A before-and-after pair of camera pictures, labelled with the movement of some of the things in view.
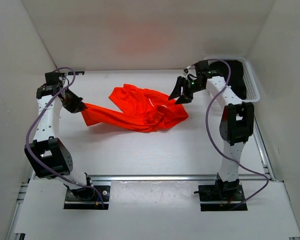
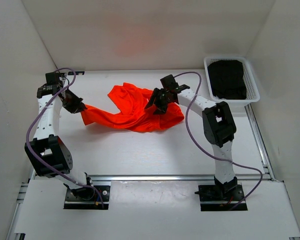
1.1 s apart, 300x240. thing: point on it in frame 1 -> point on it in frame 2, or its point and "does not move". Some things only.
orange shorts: x=137 y=108 does not move
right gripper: x=176 y=92 -> x=156 y=93
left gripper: x=78 y=105 does not move
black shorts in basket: x=236 y=82 does not move
